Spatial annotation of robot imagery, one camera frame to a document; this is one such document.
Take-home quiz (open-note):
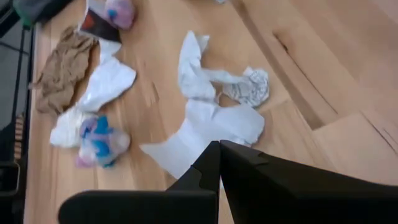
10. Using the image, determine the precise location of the black aluminium table frame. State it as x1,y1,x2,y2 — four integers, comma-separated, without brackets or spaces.
0,18,35,224

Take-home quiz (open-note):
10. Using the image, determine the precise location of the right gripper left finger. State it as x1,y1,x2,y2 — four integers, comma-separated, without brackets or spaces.
58,141,221,224

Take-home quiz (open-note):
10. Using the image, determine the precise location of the white cloth pile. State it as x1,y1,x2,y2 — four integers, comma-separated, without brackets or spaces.
177,30,217,101

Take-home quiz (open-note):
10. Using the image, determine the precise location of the white torn paper sheet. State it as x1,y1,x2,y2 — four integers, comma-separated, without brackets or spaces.
98,39,123,63

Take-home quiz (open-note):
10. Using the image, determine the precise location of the white tissue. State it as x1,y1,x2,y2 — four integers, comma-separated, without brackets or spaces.
49,107,94,149

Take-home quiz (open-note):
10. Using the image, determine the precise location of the pink blue wrapper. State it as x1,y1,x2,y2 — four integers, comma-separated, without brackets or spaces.
75,114,131,169

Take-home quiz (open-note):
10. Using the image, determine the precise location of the pink wrapper ball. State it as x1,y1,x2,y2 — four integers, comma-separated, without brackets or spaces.
104,0,137,31

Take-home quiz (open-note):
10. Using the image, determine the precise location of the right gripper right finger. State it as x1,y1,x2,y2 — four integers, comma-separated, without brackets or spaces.
220,140,398,224

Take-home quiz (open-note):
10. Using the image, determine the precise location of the large brown paper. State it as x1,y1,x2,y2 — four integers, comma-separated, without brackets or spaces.
29,26,98,116

